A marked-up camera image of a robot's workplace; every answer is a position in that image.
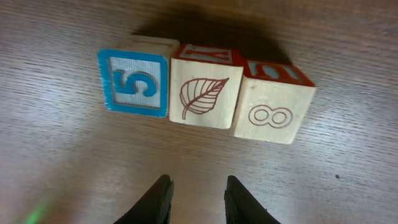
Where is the wooden leaf picture block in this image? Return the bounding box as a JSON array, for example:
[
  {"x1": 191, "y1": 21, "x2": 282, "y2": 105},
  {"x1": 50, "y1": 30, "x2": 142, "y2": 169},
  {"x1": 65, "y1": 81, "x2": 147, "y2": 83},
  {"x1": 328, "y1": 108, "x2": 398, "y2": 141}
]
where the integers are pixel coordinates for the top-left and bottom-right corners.
[{"x1": 169, "y1": 44, "x2": 244, "y2": 129}]

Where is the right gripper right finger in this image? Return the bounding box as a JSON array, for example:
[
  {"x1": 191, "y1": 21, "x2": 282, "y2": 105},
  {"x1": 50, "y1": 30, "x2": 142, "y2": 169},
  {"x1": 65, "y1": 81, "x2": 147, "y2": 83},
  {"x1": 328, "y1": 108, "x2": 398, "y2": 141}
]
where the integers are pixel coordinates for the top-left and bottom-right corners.
[{"x1": 224, "y1": 175, "x2": 280, "y2": 224}]

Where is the wooden block number eight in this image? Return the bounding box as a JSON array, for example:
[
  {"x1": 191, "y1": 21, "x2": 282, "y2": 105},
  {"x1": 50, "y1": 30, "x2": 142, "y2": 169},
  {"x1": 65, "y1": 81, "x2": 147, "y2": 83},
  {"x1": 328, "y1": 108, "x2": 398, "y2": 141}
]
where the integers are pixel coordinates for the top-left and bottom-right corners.
[{"x1": 233, "y1": 59, "x2": 316, "y2": 144}]

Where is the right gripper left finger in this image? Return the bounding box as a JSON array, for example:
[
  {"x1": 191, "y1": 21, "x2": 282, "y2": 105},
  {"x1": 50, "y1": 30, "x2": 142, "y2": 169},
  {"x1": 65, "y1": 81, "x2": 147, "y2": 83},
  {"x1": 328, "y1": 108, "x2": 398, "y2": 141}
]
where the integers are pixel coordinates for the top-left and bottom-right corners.
[{"x1": 114, "y1": 174, "x2": 174, "y2": 224}]

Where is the blue number five block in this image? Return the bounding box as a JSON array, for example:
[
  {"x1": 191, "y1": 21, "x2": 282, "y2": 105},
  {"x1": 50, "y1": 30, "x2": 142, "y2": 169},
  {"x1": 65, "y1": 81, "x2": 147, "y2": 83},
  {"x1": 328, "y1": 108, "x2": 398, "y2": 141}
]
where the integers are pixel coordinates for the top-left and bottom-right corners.
[{"x1": 97, "y1": 35, "x2": 180, "y2": 118}]

